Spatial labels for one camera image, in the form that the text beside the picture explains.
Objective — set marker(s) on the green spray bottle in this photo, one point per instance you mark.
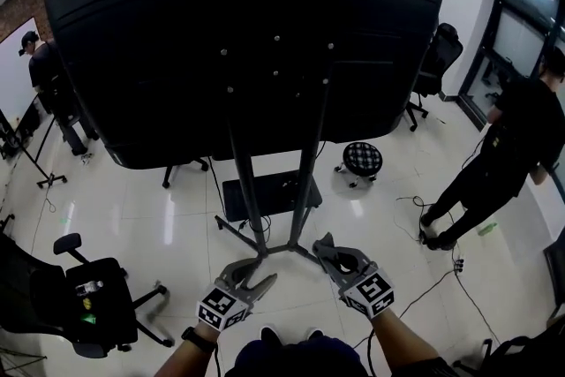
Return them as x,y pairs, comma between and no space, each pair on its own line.
487,228

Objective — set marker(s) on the grey cloth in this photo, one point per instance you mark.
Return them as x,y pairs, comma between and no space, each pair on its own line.
324,243

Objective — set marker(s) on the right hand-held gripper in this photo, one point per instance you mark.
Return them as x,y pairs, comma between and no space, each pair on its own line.
371,291

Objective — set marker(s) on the person's right forearm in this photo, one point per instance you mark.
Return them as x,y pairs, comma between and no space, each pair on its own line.
401,344

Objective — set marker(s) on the person's black shoe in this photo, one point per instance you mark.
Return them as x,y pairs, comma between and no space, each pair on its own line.
315,334
270,334

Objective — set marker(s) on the whiteboard on black stand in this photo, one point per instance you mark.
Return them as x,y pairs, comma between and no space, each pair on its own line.
13,66

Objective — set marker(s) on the large black TV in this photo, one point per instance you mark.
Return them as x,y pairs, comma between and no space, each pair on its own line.
154,57

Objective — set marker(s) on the clear water bottle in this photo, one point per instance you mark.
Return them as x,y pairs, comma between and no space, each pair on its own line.
88,288

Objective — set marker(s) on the black office chair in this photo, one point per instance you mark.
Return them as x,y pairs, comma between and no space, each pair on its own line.
181,170
496,77
437,66
101,300

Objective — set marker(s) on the black wristband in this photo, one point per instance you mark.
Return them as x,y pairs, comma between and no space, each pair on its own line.
198,340

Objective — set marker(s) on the black framed glass door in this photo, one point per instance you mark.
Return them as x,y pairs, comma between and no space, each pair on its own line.
525,13

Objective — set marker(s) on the small yellow packet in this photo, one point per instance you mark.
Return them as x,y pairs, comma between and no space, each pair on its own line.
87,303

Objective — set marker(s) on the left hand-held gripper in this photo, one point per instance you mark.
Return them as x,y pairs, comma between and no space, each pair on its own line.
220,306

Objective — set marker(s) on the person's dark clothing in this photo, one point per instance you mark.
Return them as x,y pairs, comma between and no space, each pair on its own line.
300,359

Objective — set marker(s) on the checkered round stool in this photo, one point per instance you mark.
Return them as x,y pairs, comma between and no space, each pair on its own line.
362,159

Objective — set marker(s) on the person's left forearm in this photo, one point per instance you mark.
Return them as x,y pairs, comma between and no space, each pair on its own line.
185,359

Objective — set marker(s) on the black flat panel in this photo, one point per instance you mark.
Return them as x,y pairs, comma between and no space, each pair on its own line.
555,265

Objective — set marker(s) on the white power strip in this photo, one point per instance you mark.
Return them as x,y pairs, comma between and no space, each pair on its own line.
459,267

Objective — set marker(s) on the small green packet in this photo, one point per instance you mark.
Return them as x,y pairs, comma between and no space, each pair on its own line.
88,319

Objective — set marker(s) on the black TV stand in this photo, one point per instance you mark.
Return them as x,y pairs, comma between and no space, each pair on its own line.
254,207

